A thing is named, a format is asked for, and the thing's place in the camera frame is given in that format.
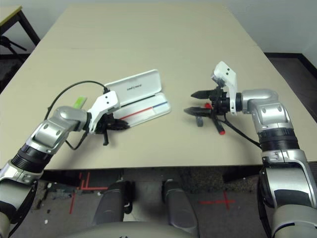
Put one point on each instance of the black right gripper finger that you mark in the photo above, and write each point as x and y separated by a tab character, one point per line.
199	111
201	94

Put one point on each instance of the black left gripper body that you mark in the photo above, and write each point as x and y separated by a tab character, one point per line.
105	122

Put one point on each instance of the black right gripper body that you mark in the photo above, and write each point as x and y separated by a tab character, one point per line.
220	102

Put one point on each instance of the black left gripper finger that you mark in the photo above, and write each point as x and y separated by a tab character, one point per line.
121	127
120	121

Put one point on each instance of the small grey eraser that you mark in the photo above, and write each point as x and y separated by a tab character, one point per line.
199	121

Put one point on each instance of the black marker with red cap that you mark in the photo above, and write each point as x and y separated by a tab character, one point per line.
219	126

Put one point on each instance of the green translucent highlighter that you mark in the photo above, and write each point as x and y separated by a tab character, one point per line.
80	102

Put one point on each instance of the white plastic pencil case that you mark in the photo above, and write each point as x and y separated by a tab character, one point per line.
138	86

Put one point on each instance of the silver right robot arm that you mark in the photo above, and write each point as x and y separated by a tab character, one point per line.
272	119

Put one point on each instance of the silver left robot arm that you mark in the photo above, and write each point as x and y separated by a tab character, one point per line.
44	131

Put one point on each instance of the red tape lines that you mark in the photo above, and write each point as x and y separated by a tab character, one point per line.
94	189

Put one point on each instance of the grey left robot leg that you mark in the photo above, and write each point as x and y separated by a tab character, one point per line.
109	205

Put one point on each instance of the grey robot leg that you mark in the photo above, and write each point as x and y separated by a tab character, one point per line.
178	210
109	205

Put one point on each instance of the black baseboard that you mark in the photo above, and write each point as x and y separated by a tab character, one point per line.
284	54

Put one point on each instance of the red tape cross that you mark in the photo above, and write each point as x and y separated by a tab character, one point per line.
226	201

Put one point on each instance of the grey right robot leg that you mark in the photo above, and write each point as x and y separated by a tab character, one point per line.
178	210

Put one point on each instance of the grey robot torso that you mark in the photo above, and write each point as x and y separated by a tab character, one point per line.
123	231

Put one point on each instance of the black tripod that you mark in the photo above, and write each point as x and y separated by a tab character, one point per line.
12	44

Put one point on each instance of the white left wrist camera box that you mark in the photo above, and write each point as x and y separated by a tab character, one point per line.
104	101

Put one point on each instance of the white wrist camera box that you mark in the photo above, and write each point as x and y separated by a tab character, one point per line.
227	74
104	101

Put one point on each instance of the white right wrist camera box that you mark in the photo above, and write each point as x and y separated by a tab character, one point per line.
227	74

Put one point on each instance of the side table with black frame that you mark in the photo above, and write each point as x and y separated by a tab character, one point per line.
10	15

